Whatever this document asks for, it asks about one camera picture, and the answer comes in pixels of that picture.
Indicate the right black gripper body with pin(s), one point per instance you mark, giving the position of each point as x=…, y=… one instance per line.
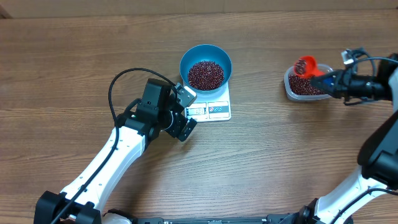
x=361, y=88

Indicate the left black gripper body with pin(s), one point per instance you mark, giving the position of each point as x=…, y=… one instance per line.
x=173, y=125

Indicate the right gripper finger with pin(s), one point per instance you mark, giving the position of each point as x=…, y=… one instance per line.
x=328, y=87
x=328, y=78

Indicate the red scoop with blue handle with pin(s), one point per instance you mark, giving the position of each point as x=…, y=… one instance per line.
x=312, y=69

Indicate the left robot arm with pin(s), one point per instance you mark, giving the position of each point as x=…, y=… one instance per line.
x=83, y=200

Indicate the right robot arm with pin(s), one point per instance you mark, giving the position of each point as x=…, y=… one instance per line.
x=376, y=173

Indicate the red beans in scoop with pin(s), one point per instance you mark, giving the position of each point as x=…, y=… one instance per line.
x=300, y=67

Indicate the white kitchen scale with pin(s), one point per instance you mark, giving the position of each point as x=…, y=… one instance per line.
x=210, y=106

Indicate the red beans in bowl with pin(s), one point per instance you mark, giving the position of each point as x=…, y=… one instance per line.
x=205, y=76

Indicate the blue bowl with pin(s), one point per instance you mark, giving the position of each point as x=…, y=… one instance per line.
x=205, y=52

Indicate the red beans in container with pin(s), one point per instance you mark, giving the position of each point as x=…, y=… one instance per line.
x=301, y=86

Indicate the clear plastic container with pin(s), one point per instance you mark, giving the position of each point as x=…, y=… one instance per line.
x=294, y=97

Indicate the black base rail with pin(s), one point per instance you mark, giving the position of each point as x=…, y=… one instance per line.
x=214, y=220

